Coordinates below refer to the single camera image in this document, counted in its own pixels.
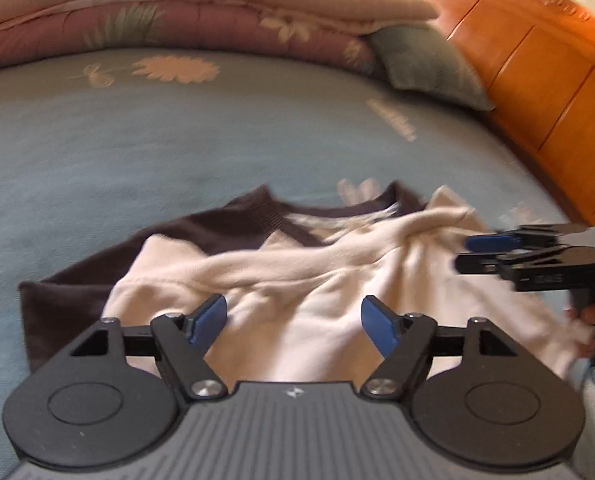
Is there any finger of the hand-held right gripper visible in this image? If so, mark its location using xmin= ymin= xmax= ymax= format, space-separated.
xmin=465 ymin=225 xmax=585 ymax=253
xmin=455 ymin=245 xmax=569 ymax=276

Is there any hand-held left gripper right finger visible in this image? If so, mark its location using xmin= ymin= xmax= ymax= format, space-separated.
xmin=361 ymin=296 xmax=521 ymax=403

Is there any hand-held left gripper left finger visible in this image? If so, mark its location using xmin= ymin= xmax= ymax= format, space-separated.
xmin=68 ymin=294 xmax=228 ymax=401

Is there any cream and black sweatshirt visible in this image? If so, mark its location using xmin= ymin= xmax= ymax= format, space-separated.
xmin=18 ymin=182 xmax=595 ymax=386

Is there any wooden headboard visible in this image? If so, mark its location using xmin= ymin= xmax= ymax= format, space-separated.
xmin=382 ymin=0 xmax=595 ymax=226

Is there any green printed pillow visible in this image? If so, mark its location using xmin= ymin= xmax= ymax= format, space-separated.
xmin=367 ymin=25 xmax=495 ymax=111

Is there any bed with blue floral sheet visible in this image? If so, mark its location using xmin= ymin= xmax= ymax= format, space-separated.
xmin=0 ymin=47 xmax=595 ymax=480

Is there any folded pink floral quilt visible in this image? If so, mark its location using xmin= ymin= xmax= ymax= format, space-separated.
xmin=0 ymin=0 xmax=441 ymax=81

